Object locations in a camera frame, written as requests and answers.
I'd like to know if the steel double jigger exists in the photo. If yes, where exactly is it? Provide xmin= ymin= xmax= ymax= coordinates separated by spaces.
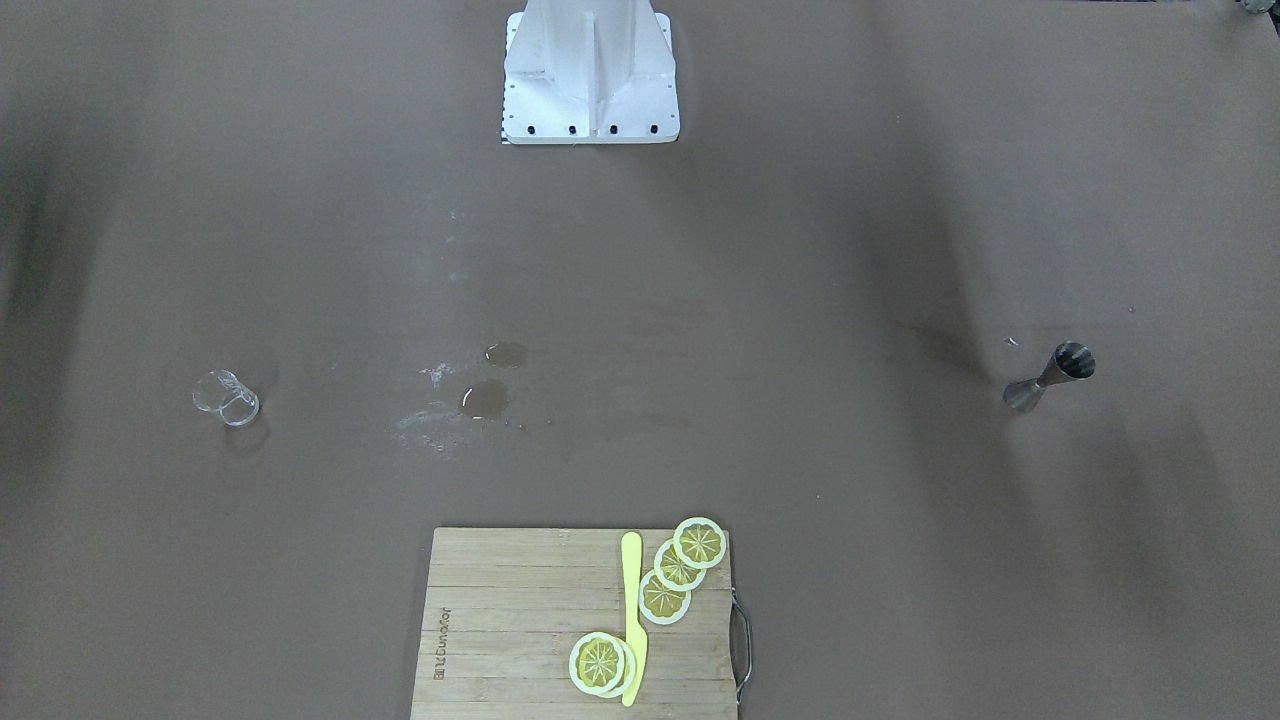
xmin=1002 ymin=341 xmax=1096 ymax=413

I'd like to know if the bamboo cutting board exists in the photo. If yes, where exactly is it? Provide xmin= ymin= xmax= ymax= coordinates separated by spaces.
xmin=410 ymin=527 xmax=754 ymax=719

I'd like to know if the lemon slice under pair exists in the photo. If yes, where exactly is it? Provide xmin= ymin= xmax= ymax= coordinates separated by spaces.
xmin=599 ymin=641 xmax=637 ymax=700

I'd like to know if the lemon slice front pair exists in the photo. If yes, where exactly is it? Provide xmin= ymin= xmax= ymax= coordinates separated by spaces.
xmin=568 ymin=632 xmax=631 ymax=698

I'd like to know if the clear glass measuring cup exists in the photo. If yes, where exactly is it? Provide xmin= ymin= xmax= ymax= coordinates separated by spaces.
xmin=192 ymin=369 xmax=261 ymax=428

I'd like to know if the yellow plastic knife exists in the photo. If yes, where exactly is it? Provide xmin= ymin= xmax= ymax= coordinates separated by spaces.
xmin=620 ymin=530 xmax=649 ymax=708

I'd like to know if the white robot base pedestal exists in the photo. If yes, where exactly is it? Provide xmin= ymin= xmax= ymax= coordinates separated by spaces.
xmin=500 ymin=1 xmax=681 ymax=145

